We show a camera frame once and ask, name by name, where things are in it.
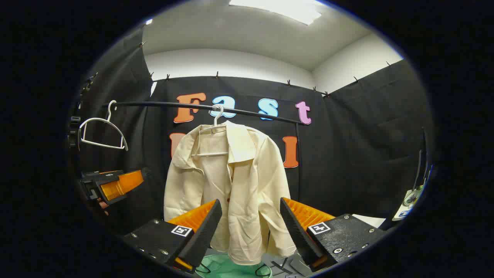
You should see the black clothes rack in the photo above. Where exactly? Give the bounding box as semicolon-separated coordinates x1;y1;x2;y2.
102;101;309;278

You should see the row of black clips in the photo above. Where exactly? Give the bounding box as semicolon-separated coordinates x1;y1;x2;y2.
139;41;392;97

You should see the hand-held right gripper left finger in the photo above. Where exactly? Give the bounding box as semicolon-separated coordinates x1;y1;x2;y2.
123;199;223;274

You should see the green laundry hamper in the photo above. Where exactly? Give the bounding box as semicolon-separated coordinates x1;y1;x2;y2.
195;253;272;278

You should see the black stand with clamps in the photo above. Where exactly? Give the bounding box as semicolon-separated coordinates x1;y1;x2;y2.
68;73;97;151

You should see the cream shirt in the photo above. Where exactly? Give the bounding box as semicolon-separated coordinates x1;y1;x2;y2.
164;120;297;266

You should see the white device with blue label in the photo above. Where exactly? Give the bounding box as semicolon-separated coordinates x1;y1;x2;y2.
393;185;426;222

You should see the white clothes hanger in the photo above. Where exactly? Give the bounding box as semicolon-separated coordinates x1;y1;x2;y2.
78;100;129;151
192;103;229;158

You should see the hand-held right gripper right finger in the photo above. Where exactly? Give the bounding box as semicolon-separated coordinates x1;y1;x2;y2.
279;197;387;273

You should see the ceiling light panel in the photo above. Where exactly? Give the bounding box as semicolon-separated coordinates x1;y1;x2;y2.
228;0;323;26

